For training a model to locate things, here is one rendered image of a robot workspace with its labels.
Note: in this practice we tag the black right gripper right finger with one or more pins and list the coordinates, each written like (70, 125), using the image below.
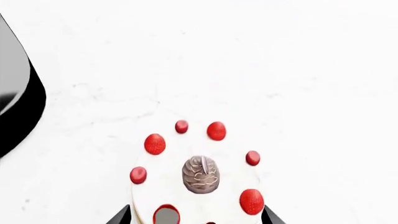
(270, 217)

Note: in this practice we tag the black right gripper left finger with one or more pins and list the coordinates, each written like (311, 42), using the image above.
(122, 216)

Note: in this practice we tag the silver stand mixer bowl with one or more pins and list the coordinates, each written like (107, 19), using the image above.
(11, 67)

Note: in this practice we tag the white strawberry-topped cake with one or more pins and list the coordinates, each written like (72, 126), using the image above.
(199, 186)

